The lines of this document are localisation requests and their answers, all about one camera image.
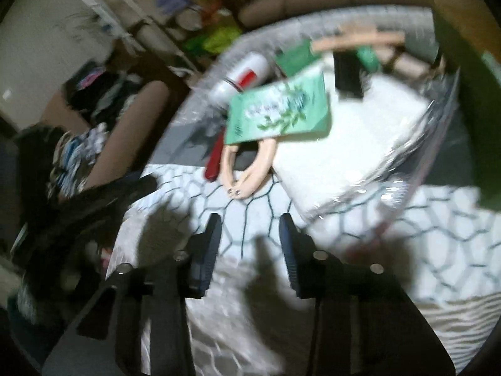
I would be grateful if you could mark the dark clothes pile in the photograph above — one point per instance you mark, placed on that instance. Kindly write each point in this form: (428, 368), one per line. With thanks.
(101, 90)

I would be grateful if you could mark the green tube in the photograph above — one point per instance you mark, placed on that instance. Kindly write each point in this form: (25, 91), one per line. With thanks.
(368, 56)

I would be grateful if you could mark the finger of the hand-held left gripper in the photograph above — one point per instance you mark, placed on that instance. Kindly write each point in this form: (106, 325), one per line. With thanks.
(129, 190)

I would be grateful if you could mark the patterned cloth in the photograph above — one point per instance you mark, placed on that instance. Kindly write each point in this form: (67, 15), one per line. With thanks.
(74, 156)

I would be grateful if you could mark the small beige block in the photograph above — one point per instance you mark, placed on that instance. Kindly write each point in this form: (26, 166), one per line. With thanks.
(409, 64)

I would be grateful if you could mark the small black block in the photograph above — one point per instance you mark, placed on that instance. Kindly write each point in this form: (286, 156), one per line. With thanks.
(347, 74)

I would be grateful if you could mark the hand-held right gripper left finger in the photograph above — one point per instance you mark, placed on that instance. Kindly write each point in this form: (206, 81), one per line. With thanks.
(205, 258)

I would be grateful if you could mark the round metal tin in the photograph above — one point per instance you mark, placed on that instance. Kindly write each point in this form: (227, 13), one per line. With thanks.
(190, 19)

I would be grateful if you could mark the small dark green packet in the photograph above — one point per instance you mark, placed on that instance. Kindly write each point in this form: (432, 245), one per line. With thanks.
(295, 56)

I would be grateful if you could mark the teal floral packet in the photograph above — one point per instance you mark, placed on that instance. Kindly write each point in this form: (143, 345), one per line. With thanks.
(278, 109)

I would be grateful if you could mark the clear zip bag white pad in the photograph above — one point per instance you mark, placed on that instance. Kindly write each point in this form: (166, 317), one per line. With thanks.
(344, 141)

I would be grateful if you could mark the red plastic stick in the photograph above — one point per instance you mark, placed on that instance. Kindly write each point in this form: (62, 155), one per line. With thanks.
(214, 162)

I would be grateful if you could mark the white bottle red label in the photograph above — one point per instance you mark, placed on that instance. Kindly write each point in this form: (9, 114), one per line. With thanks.
(238, 76)

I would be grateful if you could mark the beige curved hoop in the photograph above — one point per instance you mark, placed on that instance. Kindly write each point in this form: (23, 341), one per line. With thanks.
(229, 172)

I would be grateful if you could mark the yellow-green bag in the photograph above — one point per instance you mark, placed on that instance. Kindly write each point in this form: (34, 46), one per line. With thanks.
(213, 37)

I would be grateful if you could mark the beige wooden piece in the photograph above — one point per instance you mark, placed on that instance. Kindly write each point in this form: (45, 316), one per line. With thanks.
(360, 39)

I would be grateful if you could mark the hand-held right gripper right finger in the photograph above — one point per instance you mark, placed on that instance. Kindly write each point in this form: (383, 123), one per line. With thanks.
(291, 254)

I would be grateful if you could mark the brown armchair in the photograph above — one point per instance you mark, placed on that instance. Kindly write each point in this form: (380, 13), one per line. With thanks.
(133, 125)

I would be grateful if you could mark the hexagon print blanket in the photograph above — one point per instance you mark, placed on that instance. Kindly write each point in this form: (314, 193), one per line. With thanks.
(430, 243)

